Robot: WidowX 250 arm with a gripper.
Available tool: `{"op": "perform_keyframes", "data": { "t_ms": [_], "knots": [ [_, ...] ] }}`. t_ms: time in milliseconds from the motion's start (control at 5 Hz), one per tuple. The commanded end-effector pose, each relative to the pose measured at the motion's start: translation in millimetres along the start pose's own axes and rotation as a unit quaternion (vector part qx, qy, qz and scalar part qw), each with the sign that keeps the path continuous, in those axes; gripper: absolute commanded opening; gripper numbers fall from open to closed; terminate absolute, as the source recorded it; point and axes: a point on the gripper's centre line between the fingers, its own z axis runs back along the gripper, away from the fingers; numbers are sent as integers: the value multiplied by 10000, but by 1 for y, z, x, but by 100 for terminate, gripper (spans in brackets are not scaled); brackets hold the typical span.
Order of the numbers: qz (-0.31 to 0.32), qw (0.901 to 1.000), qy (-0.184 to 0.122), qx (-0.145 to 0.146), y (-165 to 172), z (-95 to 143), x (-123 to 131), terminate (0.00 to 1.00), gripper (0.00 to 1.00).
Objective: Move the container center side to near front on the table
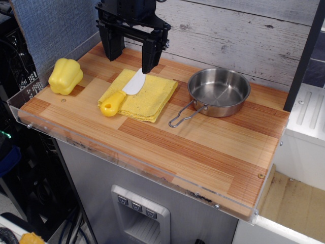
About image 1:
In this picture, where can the yellow folded cloth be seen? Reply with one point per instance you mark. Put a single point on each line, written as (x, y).
(148, 103)

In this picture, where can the black plastic crate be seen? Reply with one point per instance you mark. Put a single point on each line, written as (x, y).
(17, 65)

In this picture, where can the black vertical post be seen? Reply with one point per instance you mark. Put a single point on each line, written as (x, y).
(305, 58)

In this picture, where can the toy knife yellow handle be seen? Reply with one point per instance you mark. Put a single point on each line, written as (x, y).
(113, 97)

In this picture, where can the yellow toy bell pepper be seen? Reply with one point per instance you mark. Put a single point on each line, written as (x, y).
(65, 76)

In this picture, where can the grey water dispenser panel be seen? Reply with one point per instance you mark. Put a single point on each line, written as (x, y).
(140, 219)

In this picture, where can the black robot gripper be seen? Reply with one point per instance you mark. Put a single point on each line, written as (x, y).
(135, 20)

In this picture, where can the white toy sink unit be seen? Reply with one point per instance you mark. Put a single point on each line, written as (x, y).
(291, 207)

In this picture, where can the grey fabric panel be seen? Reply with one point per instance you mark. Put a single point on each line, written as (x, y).
(57, 29)

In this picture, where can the clear acrylic table guard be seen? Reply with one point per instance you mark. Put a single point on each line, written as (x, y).
(222, 162)

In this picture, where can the small stainless steel pot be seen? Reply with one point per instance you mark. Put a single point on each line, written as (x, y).
(215, 92)

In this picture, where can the silver toy fridge cabinet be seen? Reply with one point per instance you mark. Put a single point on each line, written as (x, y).
(94, 178)

